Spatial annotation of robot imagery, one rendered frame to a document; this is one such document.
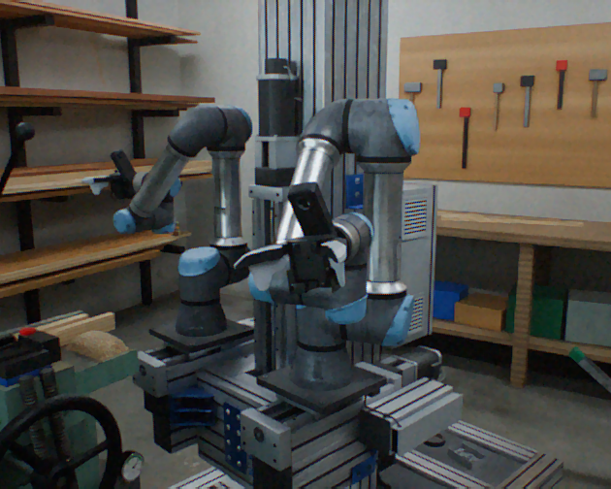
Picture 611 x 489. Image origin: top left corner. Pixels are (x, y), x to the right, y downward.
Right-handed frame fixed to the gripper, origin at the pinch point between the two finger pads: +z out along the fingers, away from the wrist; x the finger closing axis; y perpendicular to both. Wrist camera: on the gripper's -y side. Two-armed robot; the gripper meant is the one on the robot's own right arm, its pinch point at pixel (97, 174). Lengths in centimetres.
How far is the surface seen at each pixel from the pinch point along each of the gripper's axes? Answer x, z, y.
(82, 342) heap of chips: -61, -60, 23
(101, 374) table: -64, -68, 28
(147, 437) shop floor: 21, 23, 128
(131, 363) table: -56, -69, 29
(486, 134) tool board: 240, -68, 23
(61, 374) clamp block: -79, -77, 18
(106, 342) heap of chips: -59, -65, 23
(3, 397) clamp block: -90, -76, 17
